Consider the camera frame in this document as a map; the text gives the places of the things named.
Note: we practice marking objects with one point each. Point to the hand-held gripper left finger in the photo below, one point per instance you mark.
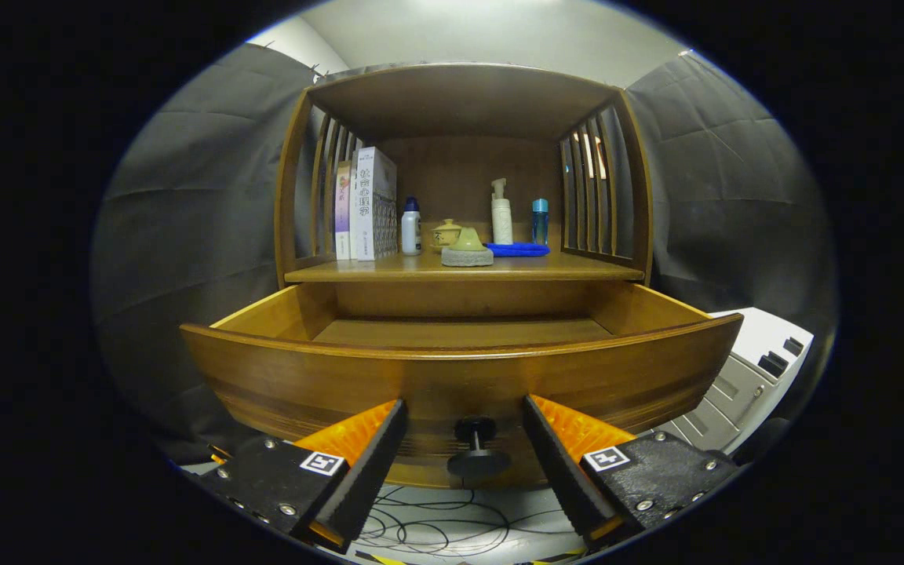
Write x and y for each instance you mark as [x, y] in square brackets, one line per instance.
[369, 471]

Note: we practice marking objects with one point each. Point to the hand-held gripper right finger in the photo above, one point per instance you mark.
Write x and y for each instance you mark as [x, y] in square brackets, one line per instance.
[558, 471]

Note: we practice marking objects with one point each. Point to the wooden drawer with black knob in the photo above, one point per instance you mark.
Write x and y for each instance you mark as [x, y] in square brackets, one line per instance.
[436, 377]

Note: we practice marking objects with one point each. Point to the wooden countertop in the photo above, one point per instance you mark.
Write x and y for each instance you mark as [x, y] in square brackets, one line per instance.
[530, 268]

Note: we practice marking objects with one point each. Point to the white filing cabinet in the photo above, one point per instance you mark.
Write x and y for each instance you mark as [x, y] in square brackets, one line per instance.
[742, 369]

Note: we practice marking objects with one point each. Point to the wooden cabinet with slatted shelf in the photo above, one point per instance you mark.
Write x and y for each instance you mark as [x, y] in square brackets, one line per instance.
[460, 165]

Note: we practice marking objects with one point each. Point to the blue folded cloth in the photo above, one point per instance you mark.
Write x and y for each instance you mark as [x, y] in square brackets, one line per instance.
[523, 249]

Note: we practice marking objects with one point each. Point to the white bottle with blue cap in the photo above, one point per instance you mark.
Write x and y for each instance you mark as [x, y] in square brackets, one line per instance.
[411, 231]

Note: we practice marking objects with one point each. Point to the blue glass bottle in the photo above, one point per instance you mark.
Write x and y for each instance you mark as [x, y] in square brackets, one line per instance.
[540, 224]

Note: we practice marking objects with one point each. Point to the yellow lidded teacup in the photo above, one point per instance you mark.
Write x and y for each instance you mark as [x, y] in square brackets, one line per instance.
[446, 234]

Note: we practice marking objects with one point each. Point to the white pump bottle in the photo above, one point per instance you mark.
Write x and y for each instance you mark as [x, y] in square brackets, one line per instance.
[502, 220]

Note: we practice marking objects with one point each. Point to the purple book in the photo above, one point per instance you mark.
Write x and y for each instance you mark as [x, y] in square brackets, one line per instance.
[342, 212]

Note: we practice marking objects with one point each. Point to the white book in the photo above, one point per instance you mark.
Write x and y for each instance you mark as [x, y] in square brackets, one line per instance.
[369, 204]

